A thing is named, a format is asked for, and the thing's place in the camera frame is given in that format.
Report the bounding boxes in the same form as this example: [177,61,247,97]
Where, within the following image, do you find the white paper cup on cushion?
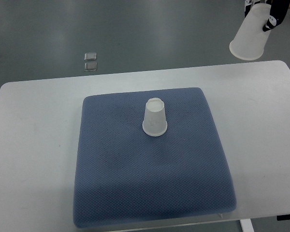
[142,98,167,137]

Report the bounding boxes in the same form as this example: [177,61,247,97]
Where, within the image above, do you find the upper metal floor plate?
[84,52,97,61]

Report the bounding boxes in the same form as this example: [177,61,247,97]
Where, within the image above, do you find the blue mesh cushion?
[73,87,236,228]

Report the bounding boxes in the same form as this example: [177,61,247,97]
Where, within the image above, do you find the white paper cup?
[142,98,167,137]
[229,3,271,60]

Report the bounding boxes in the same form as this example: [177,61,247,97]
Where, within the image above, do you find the black table control panel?
[276,214,290,221]

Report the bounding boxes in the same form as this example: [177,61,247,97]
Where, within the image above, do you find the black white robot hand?
[262,0,290,32]

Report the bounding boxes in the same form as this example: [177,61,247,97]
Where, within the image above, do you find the white table leg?
[240,219,254,232]

